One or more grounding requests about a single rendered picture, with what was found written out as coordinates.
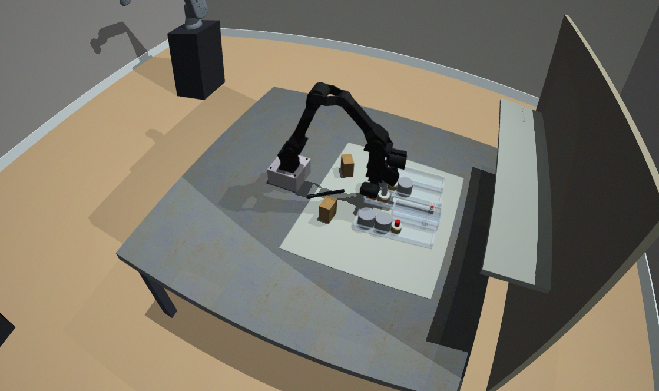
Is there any brown rectangular block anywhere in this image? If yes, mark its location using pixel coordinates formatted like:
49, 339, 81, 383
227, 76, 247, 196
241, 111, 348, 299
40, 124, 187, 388
340, 154, 355, 178
319, 195, 337, 224

